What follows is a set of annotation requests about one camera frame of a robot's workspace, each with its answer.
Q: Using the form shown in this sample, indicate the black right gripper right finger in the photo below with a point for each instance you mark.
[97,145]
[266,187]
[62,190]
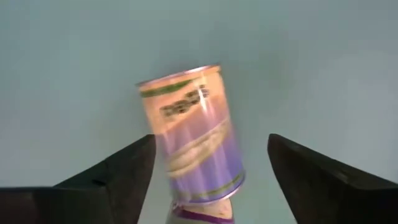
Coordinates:
[335,202]

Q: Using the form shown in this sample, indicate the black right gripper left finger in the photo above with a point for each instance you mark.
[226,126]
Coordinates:
[77,202]

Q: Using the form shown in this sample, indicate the blue peas can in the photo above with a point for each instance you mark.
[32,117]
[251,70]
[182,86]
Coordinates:
[192,133]

